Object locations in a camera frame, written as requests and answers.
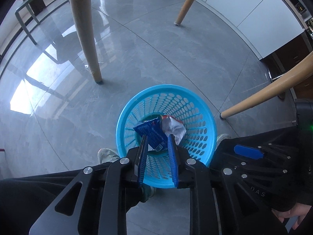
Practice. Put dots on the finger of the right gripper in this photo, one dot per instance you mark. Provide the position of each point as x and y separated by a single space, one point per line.
248 152

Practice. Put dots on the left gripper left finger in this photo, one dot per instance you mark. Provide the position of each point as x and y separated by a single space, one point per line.
141 159

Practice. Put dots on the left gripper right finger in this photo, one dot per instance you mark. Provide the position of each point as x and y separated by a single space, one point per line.
172 151

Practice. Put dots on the blue snack wrapper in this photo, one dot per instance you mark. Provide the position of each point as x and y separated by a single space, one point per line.
152 128

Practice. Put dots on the pink white bag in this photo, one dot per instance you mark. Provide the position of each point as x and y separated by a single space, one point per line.
170 125

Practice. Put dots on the person right hand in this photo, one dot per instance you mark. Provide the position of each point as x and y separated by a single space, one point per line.
298 210

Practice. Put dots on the blue plastic waste basket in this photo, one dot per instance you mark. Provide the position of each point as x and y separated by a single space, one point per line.
160 111

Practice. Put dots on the round white table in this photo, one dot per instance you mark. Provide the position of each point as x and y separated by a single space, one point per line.
138 46

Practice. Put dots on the dark green chair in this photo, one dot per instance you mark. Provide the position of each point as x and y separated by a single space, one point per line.
31 17

